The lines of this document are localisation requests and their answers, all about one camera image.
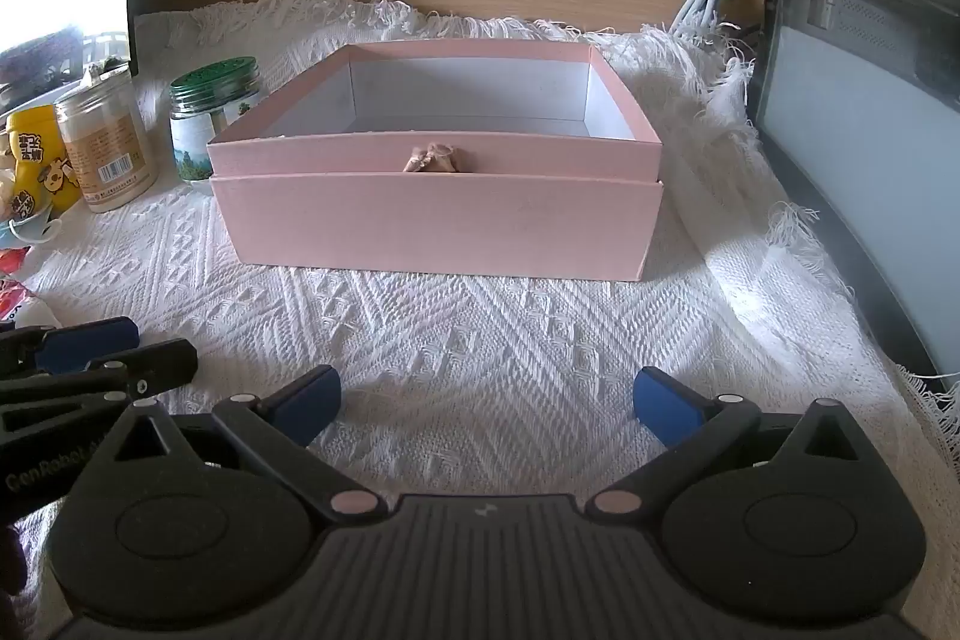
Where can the tan-lidded clear jar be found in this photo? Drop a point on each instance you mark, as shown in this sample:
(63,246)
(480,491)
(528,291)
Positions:
(105,153)

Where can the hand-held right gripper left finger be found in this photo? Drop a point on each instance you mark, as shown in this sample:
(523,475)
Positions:
(307,404)

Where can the pink gift box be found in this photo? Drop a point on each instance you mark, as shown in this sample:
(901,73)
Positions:
(435,227)

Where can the pink printed packet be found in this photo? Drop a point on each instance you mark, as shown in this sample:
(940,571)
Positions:
(19,302)

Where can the glass-sided computer case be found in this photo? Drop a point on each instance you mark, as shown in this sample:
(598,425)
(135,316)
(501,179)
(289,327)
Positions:
(847,85)

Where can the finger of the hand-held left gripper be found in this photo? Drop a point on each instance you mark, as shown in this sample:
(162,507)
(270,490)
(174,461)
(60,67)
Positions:
(82,344)
(161,362)

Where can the white knitted cloth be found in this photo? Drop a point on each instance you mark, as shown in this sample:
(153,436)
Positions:
(480,340)

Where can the pink ribbon bow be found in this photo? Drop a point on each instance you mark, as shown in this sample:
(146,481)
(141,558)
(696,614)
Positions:
(429,159)

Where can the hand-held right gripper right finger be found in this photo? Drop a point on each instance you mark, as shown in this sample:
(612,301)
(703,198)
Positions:
(664,404)

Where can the light blue face mask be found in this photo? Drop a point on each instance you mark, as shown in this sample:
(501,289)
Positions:
(30,227)

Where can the green-lidded glass jar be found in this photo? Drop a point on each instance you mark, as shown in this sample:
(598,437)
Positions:
(199,115)

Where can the red foil packet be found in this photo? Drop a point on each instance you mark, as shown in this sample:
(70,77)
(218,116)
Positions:
(11,259)

